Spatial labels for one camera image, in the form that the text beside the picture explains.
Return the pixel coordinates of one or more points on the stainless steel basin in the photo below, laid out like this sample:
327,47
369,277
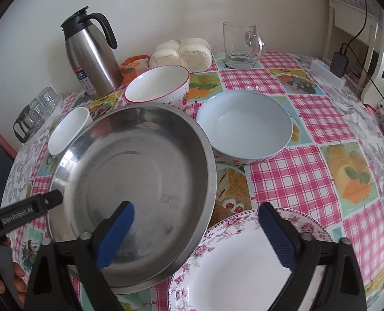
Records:
130,168

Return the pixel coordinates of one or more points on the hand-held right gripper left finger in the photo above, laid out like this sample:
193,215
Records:
114,236

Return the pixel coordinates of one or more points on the small clear glass cup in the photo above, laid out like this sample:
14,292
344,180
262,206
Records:
51,95
35,105

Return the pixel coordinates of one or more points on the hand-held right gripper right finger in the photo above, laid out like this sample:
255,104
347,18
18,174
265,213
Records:
277,236

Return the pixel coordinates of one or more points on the pink checked fruit tablecloth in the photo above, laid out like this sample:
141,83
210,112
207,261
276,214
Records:
308,181

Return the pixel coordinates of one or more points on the orange snack packet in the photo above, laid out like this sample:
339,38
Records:
132,69

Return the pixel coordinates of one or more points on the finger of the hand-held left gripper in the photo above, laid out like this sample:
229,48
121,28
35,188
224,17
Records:
23,213

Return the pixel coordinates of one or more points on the floral rimmed white plate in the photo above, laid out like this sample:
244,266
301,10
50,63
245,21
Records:
237,265

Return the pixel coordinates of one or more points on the stainless steel thermos jug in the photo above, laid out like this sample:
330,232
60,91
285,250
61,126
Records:
88,58

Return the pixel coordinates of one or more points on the white power strip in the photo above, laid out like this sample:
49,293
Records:
321,73

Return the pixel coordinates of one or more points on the small white cup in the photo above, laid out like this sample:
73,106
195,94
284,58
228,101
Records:
65,132

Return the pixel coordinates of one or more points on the strawberry print white bowl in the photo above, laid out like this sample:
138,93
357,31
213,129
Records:
156,84

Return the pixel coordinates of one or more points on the clear glass mug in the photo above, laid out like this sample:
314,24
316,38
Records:
239,48

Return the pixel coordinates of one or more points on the person's left hand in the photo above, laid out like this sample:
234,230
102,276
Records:
20,278

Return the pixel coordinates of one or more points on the black charger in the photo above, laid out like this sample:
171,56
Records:
339,61

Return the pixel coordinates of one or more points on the light blue bowl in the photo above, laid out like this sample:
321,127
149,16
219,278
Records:
243,126

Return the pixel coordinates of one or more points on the bag of steamed buns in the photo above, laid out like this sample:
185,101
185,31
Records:
192,55

